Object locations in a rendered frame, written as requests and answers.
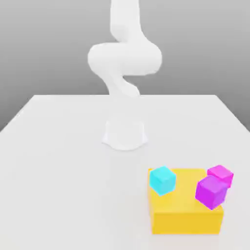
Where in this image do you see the small cyan cube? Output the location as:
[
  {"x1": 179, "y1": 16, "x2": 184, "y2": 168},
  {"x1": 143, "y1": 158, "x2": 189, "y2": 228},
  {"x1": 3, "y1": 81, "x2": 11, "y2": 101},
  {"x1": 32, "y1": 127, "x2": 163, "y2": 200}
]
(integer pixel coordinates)
[{"x1": 149, "y1": 166, "x2": 177, "y2": 197}]

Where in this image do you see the small magenta cube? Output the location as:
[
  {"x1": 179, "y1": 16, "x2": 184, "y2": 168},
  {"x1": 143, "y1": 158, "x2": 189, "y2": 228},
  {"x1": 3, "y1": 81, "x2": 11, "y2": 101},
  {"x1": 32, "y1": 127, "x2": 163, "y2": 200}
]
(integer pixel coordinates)
[{"x1": 207, "y1": 164, "x2": 234, "y2": 189}]

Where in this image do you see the small purple cube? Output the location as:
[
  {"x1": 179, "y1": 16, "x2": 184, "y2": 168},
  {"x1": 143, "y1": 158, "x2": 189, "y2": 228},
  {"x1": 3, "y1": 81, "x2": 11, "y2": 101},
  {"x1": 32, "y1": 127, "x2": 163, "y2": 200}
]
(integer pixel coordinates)
[{"x1": 195, "y1": 175, "x2": 229, "y2": 211}]

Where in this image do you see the large yellow box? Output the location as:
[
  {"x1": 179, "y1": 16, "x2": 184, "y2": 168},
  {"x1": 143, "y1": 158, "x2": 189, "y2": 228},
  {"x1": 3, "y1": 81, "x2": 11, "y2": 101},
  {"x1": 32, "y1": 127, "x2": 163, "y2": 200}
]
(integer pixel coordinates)
[{"x1": 147, "y1": 168, "x2": 225, "y2": 235}]

